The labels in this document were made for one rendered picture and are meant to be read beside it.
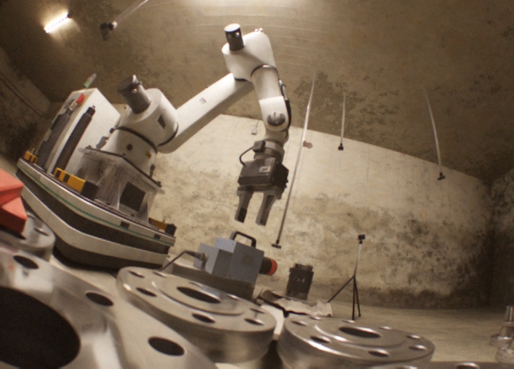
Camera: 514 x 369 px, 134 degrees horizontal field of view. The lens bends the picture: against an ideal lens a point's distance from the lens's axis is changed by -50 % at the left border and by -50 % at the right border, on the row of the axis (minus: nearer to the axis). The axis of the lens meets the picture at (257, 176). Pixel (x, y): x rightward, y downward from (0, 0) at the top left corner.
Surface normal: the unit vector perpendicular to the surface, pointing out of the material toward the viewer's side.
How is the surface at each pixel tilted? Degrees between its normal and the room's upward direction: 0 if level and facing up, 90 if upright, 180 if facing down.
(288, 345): 90
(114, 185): 90
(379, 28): 180
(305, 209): 90
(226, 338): 90
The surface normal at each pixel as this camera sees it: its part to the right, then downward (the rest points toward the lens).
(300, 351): -0.83, -0.41
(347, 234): -0.09, -0.40
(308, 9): -0.28, 0.89
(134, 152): 0.70, -0.07
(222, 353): 0.51, -0.18
